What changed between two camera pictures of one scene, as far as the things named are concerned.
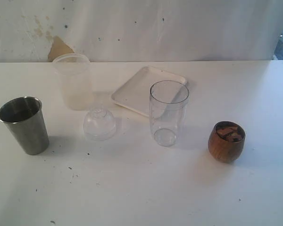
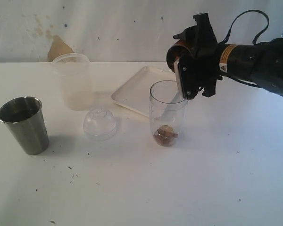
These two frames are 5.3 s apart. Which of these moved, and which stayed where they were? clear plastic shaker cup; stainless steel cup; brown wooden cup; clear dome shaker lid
Moved: brown wooden cup
Stayed: stainless steel cup; clear dome shaker lid; clear plastic shaker cup
